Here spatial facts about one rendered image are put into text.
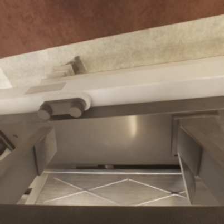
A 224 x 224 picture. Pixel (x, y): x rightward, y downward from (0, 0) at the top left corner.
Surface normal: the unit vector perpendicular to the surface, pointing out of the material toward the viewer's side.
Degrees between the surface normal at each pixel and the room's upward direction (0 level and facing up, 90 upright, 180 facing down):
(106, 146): 0
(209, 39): 0
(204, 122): 90
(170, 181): 90
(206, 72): 90
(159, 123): 0
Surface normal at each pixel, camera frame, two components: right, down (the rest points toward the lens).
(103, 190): -0.20, -0.77
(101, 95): -0.13, 0.63
